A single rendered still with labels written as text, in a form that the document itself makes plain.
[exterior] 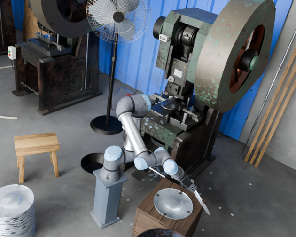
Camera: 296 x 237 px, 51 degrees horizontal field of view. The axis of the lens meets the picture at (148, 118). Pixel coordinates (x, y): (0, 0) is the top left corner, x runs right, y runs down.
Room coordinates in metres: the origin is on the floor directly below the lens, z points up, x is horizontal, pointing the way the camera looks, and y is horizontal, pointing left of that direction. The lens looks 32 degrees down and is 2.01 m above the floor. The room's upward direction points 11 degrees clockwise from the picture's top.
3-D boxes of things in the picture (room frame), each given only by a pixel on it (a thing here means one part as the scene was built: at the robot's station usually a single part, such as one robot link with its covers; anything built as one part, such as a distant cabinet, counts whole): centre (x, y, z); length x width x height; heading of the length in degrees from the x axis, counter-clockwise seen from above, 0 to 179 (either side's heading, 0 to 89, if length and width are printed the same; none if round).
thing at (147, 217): (1.60, -0.29, 0.18); 0.40 x 0.38 x 0.35; 155
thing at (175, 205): (1.60, -0.29, 0.35); 0.29 x 0.29 x 0.01
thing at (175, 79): (2.33, -0.19, 1.04); 0.17 x 0.15 x 0.30; 148
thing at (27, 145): (2.02, 0.89, 0.16); 0.34 x 0.24 x 0.34; 120
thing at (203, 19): (2.49, -0.29, 0.83); 0.79 x 0.43 x 1.34; 148
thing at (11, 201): (1.39, 0.80, 0.32); 0.29 x 0.29 x 0.01
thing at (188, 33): (2.37, -0.21, 1.27); 0.21 x 0.12 x 0.34; 148
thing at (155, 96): (2.46, -0.07, 0.76); 0.17 x 0.06 x 0.10; 58
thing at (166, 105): (2.22, -0.12, 0.72); 0.25 x 0.14 x 0.14; 148
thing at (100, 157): (2.20, 0.39, 0.04); 0.30 x 0.30 x 0.07
